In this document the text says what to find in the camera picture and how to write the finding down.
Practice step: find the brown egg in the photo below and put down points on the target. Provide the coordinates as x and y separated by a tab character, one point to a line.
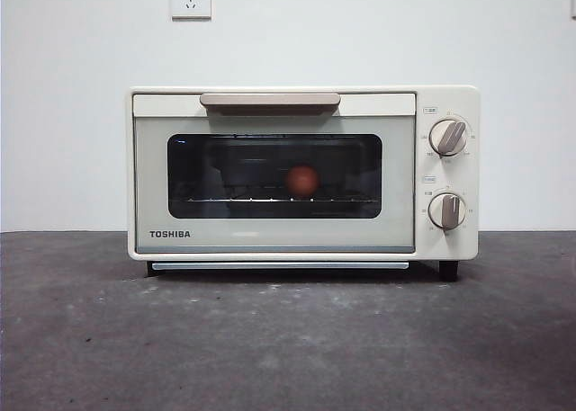
302	180

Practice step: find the oven door with glass window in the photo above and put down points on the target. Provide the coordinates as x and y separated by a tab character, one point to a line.
270	235

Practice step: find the silver crumb tray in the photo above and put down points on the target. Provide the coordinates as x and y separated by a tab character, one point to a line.
247	265

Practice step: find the cream oven knob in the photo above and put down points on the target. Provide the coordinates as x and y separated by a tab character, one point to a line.
441	136
437	211

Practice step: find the black oven foot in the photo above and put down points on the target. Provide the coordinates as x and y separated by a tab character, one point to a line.
448	270
150	269

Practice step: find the cream Toshiba toaster oven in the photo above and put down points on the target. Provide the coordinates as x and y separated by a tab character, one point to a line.
471	177

